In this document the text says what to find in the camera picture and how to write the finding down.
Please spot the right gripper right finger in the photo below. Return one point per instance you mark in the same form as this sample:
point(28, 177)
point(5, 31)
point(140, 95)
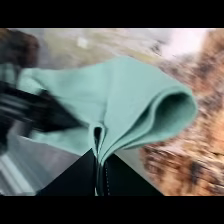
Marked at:
point(130, 180)

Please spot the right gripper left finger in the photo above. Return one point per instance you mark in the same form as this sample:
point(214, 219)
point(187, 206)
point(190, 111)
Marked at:
point(76, 180)

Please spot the pale green shirt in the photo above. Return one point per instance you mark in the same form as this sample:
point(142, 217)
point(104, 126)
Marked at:
point(126, 100)

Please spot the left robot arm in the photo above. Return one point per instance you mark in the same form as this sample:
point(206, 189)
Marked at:
point(36, 110)

